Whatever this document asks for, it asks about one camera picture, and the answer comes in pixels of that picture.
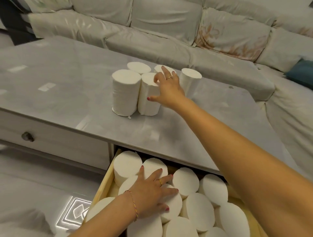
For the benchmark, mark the person's right hand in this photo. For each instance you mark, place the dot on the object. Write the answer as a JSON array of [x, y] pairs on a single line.
[[171, 91]]

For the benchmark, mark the person's left hand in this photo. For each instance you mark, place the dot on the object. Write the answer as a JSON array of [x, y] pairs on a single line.
[[149, 197]]

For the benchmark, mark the person's left little finger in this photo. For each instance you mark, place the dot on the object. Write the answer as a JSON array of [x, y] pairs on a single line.
[[141, 173]]

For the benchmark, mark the person's right thumb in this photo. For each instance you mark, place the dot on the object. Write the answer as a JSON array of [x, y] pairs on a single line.
[[154, 98]]

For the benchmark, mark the person's left thumb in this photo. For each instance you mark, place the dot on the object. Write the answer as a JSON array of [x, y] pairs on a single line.
[[163, 208]]

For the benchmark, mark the person's left middle finger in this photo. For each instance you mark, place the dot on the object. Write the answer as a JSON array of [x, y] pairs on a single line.
[[165, 179]]

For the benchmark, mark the white toilet paper roll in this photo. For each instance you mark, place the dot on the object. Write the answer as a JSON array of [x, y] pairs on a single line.
[[126, 94], [138, 67], [192, 79], [146, 107], [158, 68]]

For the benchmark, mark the person's left forearm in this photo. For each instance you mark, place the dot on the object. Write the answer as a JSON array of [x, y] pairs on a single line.
[[110, 219]]

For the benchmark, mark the person's right forearm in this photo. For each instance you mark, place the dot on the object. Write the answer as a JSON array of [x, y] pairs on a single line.
[[244, 158]]

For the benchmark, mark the pile of white tissue rolls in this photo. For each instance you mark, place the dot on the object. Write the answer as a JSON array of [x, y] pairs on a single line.
[[195, 207]]

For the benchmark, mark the open wooden drawer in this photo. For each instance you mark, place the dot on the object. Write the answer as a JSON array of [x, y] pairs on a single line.
[[108, 181]]

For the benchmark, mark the white fabric sofa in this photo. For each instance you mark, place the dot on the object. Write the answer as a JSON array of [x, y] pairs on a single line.
[[195, 66]]

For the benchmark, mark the white sofa back cushion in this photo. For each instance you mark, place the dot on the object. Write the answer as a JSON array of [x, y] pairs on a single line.
[[102, 9], [286, 50], [166, 19]]

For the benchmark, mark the closed grey drawer front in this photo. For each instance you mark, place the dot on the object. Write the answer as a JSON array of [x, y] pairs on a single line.
[[63, 141]]

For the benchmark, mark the grey coffee table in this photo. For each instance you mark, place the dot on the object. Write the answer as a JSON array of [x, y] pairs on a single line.
[[73, 73]]

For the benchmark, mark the floral print sofa cushion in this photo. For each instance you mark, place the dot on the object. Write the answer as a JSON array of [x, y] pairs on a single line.
[[232, 34]]

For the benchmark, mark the dark metal drawer knob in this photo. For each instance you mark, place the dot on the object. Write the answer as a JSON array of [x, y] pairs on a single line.
[[27, 136]]

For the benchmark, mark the teal pillow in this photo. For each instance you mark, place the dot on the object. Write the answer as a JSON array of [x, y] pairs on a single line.
[[302, 73]]

